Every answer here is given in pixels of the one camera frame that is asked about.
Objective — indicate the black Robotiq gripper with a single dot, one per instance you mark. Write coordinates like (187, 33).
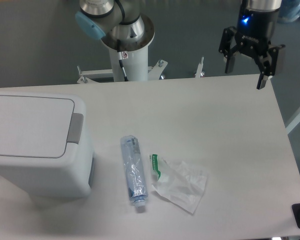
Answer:
(254, 27)

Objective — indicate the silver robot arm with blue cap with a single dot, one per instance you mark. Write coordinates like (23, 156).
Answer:
(127, 34)

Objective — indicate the white lidded trash can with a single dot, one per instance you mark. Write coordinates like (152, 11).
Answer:
(45, 145)

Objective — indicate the silver robot wrist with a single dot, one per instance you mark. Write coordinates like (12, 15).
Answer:
(263, 5)

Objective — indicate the crumpled clear plastic bag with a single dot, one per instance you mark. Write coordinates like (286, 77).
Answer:
(180, 183)

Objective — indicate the crushed clear plastic bottle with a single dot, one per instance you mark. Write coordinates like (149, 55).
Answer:
(134, 171)

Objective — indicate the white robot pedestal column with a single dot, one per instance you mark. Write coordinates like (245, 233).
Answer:
(135, 64)

